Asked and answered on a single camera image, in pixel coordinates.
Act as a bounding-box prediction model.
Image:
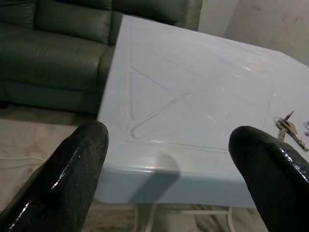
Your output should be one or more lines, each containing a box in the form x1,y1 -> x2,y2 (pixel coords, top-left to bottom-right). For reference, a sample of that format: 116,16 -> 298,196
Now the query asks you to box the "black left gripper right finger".
227,125 -> 309,232

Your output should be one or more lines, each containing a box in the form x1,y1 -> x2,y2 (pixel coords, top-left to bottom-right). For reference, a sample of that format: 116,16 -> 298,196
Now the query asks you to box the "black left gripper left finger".
0,120 -> 109,232

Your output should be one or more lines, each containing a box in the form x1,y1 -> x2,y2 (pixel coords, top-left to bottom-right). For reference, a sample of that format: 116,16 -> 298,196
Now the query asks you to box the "dark green leather sofa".
0,0 -> 203,114

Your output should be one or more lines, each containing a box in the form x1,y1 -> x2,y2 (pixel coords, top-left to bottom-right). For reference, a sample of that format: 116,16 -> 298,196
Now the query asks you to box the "light blue plastic table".
93,14 -> 309,232

